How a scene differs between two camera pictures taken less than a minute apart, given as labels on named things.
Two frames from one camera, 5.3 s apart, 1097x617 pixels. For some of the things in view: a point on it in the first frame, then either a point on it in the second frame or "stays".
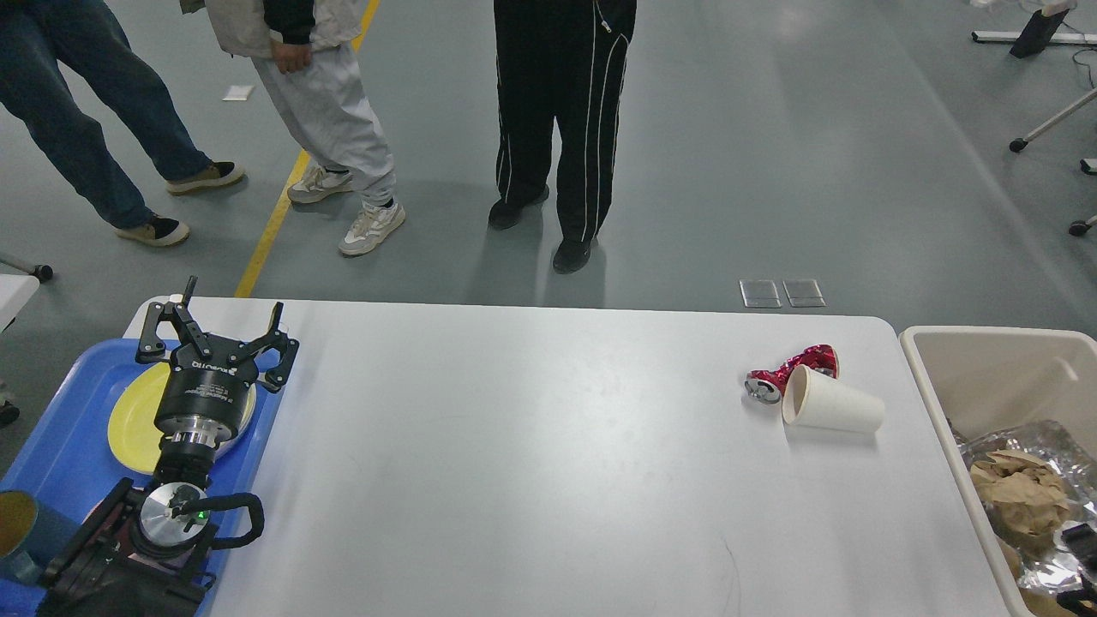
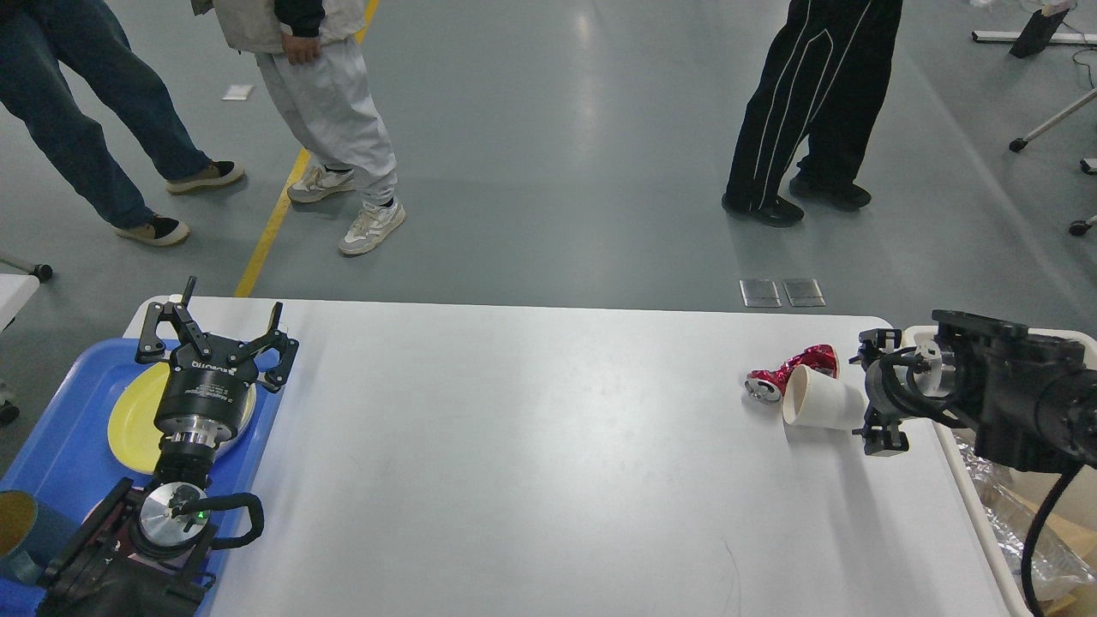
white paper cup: [814, 398] stays
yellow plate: [134, 434] stays
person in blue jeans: [38, 38] stays
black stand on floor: [1037, 34] stays
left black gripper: [203, 398] stays
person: [563, 61] to [824, 80]
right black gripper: [1082, 601] to [890, 394]
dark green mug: [50, 531] stays
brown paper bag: [1023, 539] to [1065, 566]
